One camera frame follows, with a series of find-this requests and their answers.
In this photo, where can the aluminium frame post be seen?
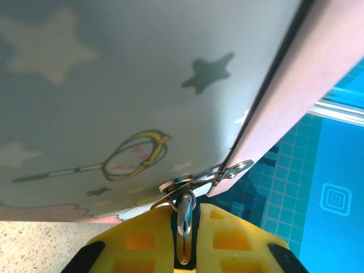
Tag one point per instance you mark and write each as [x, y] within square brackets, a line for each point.
[341, 112]

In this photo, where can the pale blue cartoon tin box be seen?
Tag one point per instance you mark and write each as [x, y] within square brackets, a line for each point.
[113, 85]

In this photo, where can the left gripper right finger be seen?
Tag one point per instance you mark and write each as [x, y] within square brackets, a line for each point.
[241, 256]

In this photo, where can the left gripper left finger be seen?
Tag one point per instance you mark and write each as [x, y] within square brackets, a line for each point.
[136, 256]

